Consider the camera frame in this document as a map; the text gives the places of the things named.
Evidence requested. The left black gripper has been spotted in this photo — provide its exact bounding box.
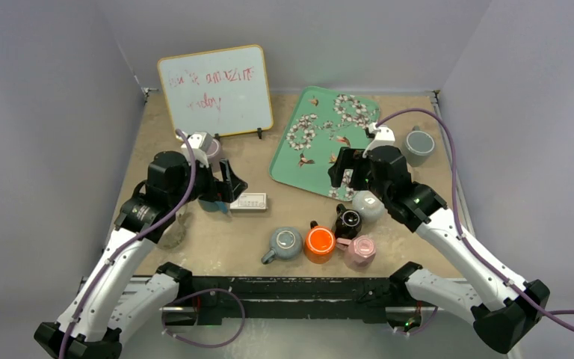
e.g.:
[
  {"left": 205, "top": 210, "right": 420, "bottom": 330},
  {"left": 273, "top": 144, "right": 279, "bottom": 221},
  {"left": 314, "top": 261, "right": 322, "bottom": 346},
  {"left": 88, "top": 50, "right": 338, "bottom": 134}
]
[{"left": 170, "top": 155, "right": 246, "bottom": 209}]

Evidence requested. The grey mug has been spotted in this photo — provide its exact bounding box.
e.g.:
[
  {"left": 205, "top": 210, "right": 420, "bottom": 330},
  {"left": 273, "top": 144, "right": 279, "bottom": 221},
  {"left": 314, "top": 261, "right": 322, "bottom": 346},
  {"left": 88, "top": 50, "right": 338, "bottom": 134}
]
[{"left": 401, "top": 126, "right": 436, "bottom": 168}]

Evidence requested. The mauve purple mug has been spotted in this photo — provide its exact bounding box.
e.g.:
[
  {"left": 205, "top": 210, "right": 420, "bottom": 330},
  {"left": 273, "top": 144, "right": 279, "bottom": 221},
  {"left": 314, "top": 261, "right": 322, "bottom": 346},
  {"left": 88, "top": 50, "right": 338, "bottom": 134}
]
[{"left": 206, "top": 138, "right": 223, "bottom": 172}]

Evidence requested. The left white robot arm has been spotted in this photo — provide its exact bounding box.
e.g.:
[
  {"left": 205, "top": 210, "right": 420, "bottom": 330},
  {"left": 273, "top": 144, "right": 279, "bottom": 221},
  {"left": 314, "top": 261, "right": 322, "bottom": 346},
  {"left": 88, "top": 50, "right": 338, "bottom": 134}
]
[{"left": 34, "top": 150, "right": 248, "bottom": 358}]

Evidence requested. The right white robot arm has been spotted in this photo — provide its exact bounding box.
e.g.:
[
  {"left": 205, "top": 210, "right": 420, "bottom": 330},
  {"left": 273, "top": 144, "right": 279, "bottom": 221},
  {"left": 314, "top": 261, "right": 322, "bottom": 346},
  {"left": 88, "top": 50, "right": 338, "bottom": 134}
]
[{"left": 328, "top": 146, "right": 550, "bottom": 354}]

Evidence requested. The blue teal mug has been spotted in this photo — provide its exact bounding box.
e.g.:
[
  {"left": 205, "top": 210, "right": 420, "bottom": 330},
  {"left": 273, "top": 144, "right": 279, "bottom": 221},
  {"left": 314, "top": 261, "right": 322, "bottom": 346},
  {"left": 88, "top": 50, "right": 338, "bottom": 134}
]
[{"left": 197, "top": 200, "right": 229, "bottom": 214}]

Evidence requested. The white speckled mug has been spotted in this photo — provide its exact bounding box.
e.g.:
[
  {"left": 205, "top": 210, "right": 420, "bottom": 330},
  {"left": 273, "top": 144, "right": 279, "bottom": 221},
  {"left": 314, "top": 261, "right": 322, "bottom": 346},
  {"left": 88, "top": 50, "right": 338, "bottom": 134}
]
[{"left": 352, "top": 191, "right": 386, "bottom": 223}]

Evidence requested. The black mug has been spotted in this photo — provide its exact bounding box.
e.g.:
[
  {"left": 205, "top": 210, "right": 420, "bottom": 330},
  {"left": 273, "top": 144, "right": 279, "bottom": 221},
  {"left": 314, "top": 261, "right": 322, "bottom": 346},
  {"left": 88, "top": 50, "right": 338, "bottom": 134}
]
[{"left": 333, "top": 203, "right": 363, "bottom": 239}]

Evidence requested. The cream white mug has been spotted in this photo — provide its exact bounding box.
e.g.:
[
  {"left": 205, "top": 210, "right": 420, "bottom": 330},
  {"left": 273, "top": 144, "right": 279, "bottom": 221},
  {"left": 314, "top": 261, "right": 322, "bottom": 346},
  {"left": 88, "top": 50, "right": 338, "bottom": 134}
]
[{"left": 157, "top": 205, "right": 191, "bottom": 251}]

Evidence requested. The grey-blue upside-down mug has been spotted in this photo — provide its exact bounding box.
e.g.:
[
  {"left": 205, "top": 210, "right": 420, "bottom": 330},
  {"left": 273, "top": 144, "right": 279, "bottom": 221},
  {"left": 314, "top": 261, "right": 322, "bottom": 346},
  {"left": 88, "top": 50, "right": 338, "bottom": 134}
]
[{"left": 261, "top": 227, "right": 303, "bottom": 265}]

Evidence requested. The orange mug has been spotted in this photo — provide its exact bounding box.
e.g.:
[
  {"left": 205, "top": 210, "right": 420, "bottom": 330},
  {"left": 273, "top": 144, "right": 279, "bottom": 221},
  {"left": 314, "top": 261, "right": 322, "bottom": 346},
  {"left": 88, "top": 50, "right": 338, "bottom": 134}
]
[{"left": 304, "top": 221, "right": 336, "bottom": 264}]

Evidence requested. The pink faceted mug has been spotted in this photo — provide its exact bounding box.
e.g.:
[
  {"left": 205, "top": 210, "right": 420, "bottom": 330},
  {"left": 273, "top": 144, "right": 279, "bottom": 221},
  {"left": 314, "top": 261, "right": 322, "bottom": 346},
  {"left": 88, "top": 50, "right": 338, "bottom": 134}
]
[{"left": 336, "top": 236, "right": 377, "bottom": 271}]

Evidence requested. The small white card box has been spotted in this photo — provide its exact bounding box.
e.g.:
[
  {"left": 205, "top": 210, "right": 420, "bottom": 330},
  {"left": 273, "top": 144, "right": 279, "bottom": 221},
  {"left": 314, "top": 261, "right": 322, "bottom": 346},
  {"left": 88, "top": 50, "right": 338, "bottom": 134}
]
[{"left": 229, "top": 192, "right": 268, "bottom": 212}]

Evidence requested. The green floral tray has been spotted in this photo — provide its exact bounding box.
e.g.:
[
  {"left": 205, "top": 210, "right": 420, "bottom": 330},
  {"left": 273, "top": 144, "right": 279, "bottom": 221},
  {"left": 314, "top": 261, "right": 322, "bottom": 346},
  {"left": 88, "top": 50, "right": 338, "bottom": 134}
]
[{"left": 269, "top": 86, "right": 380, "bottom": 201}]

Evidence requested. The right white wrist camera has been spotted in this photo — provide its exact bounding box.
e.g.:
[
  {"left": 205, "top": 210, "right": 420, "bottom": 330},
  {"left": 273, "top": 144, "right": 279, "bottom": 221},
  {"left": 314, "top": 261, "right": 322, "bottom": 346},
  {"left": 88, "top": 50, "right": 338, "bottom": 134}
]
[{"left": 362, "top": 123, "right": 395, "bottom": 158}]

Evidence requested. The white whiteboard yellow frame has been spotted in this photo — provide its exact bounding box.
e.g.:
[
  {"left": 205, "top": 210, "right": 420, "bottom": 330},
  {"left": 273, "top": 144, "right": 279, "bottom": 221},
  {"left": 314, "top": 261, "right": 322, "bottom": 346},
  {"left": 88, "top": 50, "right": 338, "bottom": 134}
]
[{"left": 157, "top": 44, "right": 274, "bottom": 137}]

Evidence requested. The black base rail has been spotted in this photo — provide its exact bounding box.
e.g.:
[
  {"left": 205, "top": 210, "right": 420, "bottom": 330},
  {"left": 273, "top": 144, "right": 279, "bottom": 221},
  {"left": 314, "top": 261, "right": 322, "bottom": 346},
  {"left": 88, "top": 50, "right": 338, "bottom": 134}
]
[{"left": 76, "top": 274, "right": 506, "bottom": 328}]

